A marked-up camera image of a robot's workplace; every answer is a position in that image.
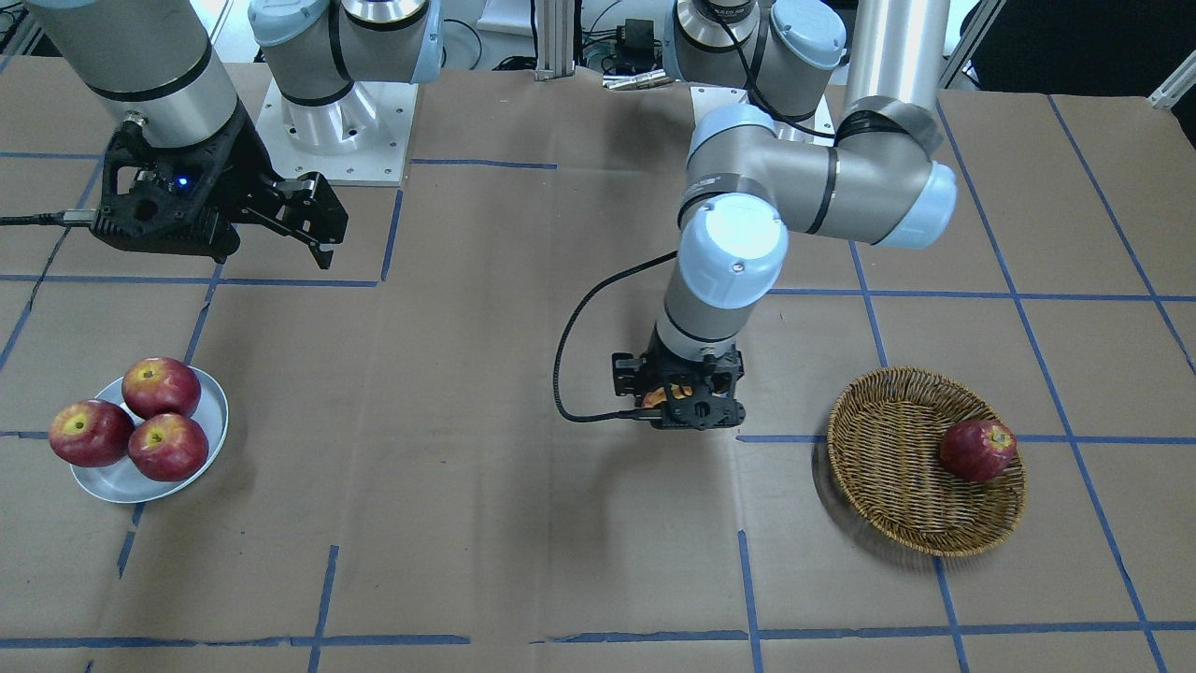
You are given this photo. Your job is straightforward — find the red apple on plate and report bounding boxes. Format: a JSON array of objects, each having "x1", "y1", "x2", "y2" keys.
[
  {"x1": 48, "y1": 399, "x2": 135, "y2": 469},
  {"x1": 121, "y1": 357, "x2": 202, "y2": 420},
  {"x1": 127, "y1": 412, "x2": 209, "y2": 482}
]

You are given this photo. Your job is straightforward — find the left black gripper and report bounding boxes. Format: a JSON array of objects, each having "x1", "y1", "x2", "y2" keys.
[{"x1": 611, "y1": 329, "x2": 745, "y2": 402}]

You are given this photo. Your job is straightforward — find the light blue plate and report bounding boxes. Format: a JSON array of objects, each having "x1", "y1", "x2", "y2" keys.
[{"x1": 71, "y1": 367, "x2": 228, "y2": 504}]

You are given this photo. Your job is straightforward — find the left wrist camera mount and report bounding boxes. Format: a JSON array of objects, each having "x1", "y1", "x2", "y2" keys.
[{"x1": 636, "y1": 388, "x2": 745, "y2": 432}]

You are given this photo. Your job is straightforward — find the dark red apple in basket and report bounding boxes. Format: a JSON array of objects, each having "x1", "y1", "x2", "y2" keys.
[{"x1": 938, "y1": 420, "x2": 1018, "y2": 482}]

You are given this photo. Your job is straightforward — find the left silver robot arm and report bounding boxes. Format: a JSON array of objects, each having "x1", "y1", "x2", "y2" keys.
[{"x1": 612, "y1": 1, "x2": 958, "y2": 402}]

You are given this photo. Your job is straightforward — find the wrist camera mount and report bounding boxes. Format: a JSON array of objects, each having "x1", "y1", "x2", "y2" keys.
[
  {"x1": 636, "y1": 388, "x2": 745, "y2": 432},
  {"x1": 89, "y1": 111, "x2": 240, "y2": 264}
]

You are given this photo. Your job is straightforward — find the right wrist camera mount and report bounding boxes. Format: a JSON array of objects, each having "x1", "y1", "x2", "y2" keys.
[{"x1": 89, "y1": 111, "x2": 240, "y2": 264}]

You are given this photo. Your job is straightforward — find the aluminium frame post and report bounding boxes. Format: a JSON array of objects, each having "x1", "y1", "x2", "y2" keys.
[{"x1": 533, "y1": 0, "x2": 579, "y2": 82}]

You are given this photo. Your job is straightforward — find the yellow-red apple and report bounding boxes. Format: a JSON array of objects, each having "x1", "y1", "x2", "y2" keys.
[{"x1": 639, "y1": 384, "x2": 692, "y2": 409}]

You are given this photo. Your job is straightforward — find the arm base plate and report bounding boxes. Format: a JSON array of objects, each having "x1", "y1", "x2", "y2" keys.
[
  {"x1": 691, "y1": 85, "x2": 834, "y2": 146},
  {"x1": 256, "y1": 82, "x2": 420, "y2": 186}
]

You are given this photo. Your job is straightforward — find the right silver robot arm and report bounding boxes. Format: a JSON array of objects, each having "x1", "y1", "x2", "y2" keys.
[{"x1": 4, "y1": 1, "x2": 443, "y2": 269}]

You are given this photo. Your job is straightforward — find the round wicker basket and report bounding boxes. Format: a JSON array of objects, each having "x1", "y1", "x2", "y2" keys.
[{"x1": 826, "y1": 366, "x2": 1029, "y2": 558}]

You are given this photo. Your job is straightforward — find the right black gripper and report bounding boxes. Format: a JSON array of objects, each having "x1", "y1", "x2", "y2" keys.
[{"x1": 193, "y1": 100, "x2": 348, "y2": 271}]

